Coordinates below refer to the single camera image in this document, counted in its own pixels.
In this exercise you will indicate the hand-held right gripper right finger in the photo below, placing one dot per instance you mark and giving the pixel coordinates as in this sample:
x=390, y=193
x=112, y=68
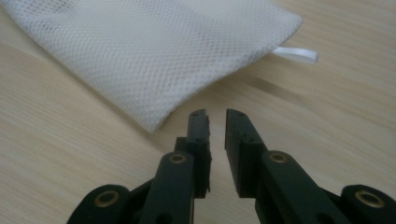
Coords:
x=280, y=186

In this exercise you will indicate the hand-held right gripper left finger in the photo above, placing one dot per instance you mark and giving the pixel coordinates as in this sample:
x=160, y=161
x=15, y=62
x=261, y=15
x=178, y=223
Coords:
x=174, y=183

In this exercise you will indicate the white mesh laundry bag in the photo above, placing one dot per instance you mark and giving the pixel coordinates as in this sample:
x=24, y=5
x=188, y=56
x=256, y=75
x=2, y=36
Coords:
x=140, y=56

